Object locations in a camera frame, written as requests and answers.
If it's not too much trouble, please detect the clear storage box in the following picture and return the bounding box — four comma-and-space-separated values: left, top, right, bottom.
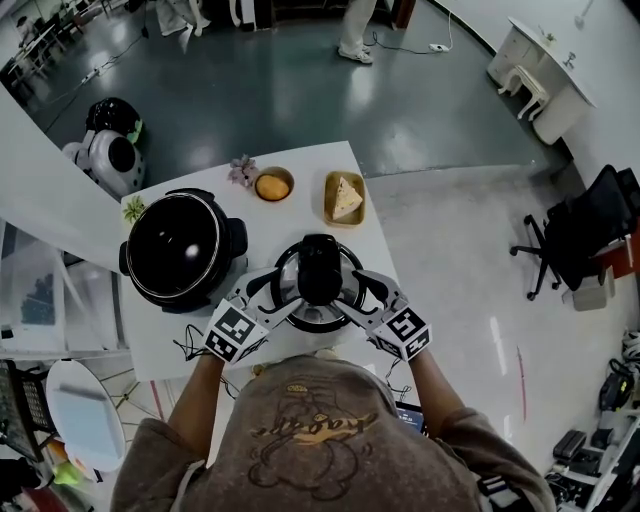
14, 244, 66, 341

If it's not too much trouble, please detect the person's left forearm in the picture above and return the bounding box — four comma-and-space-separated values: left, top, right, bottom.
167, 349, 241, 456

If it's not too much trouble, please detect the person's right forearm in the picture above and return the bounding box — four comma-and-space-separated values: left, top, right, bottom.
407, 344, 471, 441

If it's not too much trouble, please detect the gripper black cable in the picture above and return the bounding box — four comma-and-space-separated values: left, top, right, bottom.
172, 323, 214, 362
383, 355, 412, 402

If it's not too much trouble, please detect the orange round fruit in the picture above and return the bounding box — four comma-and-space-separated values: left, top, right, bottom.
256, 173, 290, 201

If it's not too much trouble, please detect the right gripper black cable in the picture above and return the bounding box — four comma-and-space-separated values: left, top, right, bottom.
383, 355, 412, 402

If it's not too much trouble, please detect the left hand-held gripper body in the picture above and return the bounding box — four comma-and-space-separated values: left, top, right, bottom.
202, 287, 275, 366

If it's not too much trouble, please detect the black office chair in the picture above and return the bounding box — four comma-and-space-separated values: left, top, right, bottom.
509, 163, 640, 302

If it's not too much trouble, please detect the black chrome pressure cooker lid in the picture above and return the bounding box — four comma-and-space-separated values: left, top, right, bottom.
273, 232, 366, 334

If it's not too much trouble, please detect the black pressure cooker pot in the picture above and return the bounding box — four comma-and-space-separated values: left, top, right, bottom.
118, 188, 250, 314

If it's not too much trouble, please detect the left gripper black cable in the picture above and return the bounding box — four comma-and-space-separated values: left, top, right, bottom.
172, 323, 214, 362

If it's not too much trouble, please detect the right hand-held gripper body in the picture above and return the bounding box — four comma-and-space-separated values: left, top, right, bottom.
366, 291, 433, 363

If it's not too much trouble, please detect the black yellow equipment bag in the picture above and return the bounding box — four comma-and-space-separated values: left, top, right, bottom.
598, 369, 635, 412

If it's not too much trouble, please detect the black mesh basket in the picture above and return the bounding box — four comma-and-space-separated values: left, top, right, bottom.
0, 359, 57, 462

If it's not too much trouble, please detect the round white side table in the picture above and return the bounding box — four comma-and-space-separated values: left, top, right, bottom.
44, 359, 127, 474

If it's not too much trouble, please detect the rectangular wooden tray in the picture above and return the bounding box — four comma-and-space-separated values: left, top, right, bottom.
323, 170, 369, 229

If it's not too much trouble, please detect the person's brown shirt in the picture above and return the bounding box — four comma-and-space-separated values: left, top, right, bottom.
109, 355, 556, 512

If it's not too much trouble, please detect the wooden stair handrail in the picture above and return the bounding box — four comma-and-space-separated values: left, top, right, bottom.
389, 0, 417, 31

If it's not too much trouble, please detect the white metal shelf rack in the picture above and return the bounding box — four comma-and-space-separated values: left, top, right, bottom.
0, 219, 134, 361

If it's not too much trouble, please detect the white ornate stool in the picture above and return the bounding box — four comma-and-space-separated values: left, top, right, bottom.
497, 64, 550, 121

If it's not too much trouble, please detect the grey storage box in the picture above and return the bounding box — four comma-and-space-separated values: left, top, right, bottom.
572, 272, 617, 313

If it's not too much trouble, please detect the white curved desk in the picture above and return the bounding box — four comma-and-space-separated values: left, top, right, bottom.
487, 16, 600, 146

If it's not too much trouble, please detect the white console table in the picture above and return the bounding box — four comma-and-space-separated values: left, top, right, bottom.
227, 0, 275, 31

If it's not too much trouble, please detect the yellow green plush toy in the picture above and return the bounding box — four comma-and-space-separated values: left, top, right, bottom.
52, 462, 84, 486

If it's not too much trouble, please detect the wedge cake slice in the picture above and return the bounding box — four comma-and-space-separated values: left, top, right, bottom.
330, 175, 364, 221

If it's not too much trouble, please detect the round wooden bowl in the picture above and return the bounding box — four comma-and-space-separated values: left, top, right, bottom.
253, 166, 295, 204

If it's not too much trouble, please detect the dark display device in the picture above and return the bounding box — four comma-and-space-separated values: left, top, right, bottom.
394, 402, 427, 437

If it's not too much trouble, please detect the pale blue pad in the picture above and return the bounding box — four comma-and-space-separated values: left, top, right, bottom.
53, 383, 123, 459

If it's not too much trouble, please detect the pink succulent plant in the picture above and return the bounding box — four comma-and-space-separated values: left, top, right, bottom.
228, 153, 260, 187

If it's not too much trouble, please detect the white square table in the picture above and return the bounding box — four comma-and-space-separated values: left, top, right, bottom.
119, 140, 401, 384

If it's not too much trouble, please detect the green succulent plant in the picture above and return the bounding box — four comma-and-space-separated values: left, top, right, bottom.
122, 195, 147, 224

